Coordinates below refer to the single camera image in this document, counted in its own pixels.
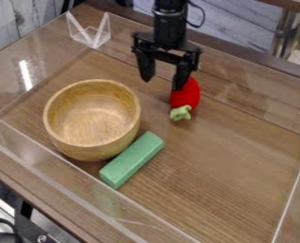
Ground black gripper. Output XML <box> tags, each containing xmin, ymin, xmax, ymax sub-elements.
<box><xmin>133</xmin><ymin>8</ymin><xmax>201</xmax><ymax>91</ymax></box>

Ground red plush fruit green stem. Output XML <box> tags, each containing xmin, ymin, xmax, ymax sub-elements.
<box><xmin>170</xmin><ymin>77</ymin><xmax>201</xmax><ymax>122</ymax></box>

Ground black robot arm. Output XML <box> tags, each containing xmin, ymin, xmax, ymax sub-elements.
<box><xmin>132</xmin><ymin>0</ymin><xmax>205</xmax><ymax>91</ymax></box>

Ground wooden bowl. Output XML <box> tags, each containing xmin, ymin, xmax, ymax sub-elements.
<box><xmin>42</xmin><ymin>79</ymin><xmax>141</xmax><ymax>162</ymax></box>

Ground green rectangular block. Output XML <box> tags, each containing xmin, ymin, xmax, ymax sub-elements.
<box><xmin>100</xmin><ymin>131</ymin><xmax>164</xmax><ymax>189</ymax></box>

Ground metal table leg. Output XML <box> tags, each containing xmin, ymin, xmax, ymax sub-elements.
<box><xmin>272</xmin><ymin>9</ymin><xmax>300</xmax><ymax>60</ymax></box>

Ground clear acrylic tray wall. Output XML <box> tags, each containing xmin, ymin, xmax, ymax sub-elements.
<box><xmin>0</xmin><ymin>120</ymin><xmax>200</xmax><ymax>243</ymax></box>

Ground black table frame bracket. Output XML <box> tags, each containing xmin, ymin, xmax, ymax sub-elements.
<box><xmin>14</xmin><ymin>201</ymin><xmax>60</xmax><ymax>243</ymax></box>

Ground black cable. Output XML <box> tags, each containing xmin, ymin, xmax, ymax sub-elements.
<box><xmin>0</xmin><ymin>217</ymin><xmax>23</xmax><ymax>243</ymax></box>

